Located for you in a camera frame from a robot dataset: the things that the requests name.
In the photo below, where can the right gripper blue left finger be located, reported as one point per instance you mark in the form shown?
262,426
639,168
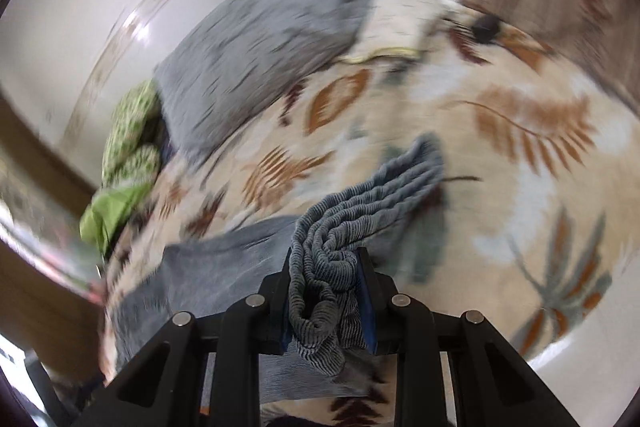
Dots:
199,372

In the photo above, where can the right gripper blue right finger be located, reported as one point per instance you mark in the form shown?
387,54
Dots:
491,384

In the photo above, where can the grey washed denim pants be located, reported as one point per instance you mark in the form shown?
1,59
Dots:
326,357

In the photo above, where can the leaf patterned beige bedspread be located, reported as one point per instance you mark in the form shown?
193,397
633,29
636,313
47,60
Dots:
536,224

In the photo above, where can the green patterned quilt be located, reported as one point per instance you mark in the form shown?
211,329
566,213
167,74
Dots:
130,165

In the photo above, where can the grey quilted pillow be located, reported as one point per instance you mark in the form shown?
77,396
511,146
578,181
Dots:
242,57

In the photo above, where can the cream patterned pillow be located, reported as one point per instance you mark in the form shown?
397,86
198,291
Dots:
398,28

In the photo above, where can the black charger with cable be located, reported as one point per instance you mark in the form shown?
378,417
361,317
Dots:
486,28

